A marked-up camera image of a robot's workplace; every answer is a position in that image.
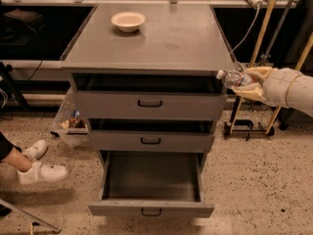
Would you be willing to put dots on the grey drawer cabinet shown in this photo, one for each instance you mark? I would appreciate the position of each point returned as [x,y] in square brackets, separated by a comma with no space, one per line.
[177,50]

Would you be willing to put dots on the grey middle drawer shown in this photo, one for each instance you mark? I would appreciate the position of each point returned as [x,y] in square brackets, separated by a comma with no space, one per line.
[150,141]

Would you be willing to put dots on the person's leg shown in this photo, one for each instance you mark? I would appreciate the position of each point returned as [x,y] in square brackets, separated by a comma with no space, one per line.
[11,155]

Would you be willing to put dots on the grey drawer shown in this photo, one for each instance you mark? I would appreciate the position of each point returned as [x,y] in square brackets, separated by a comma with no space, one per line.
[151,184]
[96,104]
[150,141]

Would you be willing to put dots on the black wheeled stand base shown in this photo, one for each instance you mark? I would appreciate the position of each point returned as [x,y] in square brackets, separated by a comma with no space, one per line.
[246,126]

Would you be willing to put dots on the clear plastic water bottle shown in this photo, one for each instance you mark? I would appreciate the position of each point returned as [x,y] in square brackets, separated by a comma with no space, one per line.
[233,78]

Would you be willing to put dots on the white bowl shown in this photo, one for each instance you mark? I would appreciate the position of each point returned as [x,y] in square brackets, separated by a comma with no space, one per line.
[128,21]

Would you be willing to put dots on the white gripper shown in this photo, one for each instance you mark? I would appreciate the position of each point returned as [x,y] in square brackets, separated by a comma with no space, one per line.
[276,86]

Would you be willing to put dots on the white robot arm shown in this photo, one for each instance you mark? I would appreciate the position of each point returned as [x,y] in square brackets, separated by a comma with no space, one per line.
[300,94]

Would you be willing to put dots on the clear plastic bin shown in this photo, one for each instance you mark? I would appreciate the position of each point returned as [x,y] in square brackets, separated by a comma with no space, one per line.
[69,125]

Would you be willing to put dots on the grey bottom drawer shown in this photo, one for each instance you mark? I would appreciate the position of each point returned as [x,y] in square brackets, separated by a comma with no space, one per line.
[151,184]

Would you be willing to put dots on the metal floor bar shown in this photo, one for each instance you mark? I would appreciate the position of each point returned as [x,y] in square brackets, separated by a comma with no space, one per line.
[32,217]

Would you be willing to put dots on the grey top drawer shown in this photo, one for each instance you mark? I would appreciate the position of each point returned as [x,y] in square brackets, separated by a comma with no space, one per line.
[96,104]

